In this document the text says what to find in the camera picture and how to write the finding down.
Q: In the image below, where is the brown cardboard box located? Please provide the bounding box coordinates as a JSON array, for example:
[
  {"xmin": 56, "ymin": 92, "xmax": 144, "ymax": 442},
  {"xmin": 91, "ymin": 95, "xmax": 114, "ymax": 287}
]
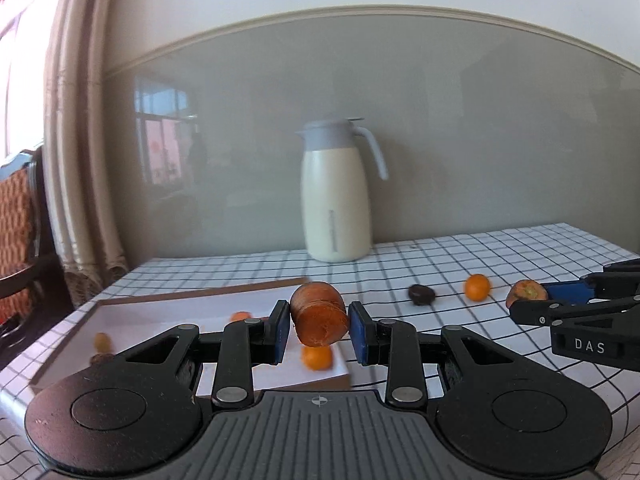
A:
[{"xmin": 31, "ymin": 277, "xmax": 351, "ymax": 395}]

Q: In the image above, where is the window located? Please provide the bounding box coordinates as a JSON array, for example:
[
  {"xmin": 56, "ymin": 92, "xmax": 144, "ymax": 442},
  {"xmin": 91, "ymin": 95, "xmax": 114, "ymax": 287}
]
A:
[{"xmin": 0, "ymin": 0, "xmax": 66, "ymax": 161}]

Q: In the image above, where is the white black checked tablecloth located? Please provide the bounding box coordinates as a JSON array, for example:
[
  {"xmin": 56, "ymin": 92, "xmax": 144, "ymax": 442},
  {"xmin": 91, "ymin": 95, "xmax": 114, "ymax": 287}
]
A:
[{"xmin": 0, "ymin": 222, "xmax": 640, "ymax": 480}]

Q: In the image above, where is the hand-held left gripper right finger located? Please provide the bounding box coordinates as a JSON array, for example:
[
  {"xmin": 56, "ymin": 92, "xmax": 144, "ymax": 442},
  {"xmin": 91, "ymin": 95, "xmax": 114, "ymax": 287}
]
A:
[{"xmin": 348, "ymin": 301, "xmax": 533, "ymax": 405}]

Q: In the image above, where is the orange carrot piece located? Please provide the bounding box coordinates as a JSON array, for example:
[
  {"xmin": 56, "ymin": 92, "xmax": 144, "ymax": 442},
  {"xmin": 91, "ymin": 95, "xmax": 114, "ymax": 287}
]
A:
[{"xmin": 290, "ymin": 281, "xmax": 350, "ymax": 348}]

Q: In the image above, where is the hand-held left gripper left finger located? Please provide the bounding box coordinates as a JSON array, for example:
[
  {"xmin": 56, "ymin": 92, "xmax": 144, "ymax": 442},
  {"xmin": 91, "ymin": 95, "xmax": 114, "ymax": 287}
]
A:
[{"xmin": 107, "ymin": 300, "xmax": 292, "ymax": 408}]

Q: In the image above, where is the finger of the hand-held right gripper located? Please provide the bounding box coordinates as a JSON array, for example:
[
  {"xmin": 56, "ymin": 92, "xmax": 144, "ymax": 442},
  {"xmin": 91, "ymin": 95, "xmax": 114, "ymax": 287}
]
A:
[
  {"xmin": 542, "ymin": 259, "xmax": 640, "ymax": 306},
  {"xmin": 510, "ymin": 294, "xmax": 640, "ymax": 331}
]

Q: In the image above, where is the wooden chair orange woven back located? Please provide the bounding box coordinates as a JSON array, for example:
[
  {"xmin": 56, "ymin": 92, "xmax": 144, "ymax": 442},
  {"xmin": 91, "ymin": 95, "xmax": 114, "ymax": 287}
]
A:
[{"xmin": 0, "ymin": 146, "xmax": 66, "ymax": 346}]

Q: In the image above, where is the carrot end piece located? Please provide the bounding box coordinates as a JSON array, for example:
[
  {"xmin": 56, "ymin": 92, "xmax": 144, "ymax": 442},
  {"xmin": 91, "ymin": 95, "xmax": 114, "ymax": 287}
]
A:
[{"xmin": 505, "ymin": 279, "xmax": 548, "ymax": 311}]

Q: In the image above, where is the cream thermos jug grey lid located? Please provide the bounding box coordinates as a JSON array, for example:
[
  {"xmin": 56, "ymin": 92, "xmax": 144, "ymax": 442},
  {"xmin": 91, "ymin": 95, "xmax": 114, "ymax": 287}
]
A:
[{"xmin": 294, "ymin": 117, "xmax": 390, "ymax": 264}]

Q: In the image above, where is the beige curtain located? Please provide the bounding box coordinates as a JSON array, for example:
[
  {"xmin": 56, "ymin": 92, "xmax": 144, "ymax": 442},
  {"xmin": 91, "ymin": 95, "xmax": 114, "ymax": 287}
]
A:
[{"xmin": 42, "ymin": 0, "xmax": 131, "ymax": 306}]

